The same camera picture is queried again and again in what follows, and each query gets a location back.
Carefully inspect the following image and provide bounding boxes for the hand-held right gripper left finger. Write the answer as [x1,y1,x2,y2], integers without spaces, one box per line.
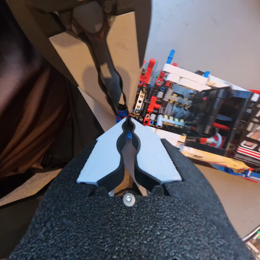
[76,117,129,186]

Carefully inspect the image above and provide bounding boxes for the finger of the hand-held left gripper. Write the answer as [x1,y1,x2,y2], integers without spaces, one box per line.
[107,11,141,112]
[49,31,122,116]

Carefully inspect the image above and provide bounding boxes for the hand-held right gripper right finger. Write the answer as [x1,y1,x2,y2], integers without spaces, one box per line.
[130,117,182,185]

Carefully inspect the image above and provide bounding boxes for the small blue red brick piece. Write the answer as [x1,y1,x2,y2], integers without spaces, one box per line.
[116,110,133,140]

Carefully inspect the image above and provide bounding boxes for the brick-built toy race car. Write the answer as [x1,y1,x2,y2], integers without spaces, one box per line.
[132,49,260,183]

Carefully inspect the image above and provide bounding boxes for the grey desk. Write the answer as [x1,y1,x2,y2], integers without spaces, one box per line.
[78,0,260,244]

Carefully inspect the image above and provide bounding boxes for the person's dark trousers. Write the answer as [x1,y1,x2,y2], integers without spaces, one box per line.
[41,81,105,170]

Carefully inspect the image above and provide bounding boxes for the person's brown top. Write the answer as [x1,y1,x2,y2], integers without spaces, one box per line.
[0,0,82,179]

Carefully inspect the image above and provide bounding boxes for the holographic sticker sheet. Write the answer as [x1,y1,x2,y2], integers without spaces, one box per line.
[242,225,260,256]

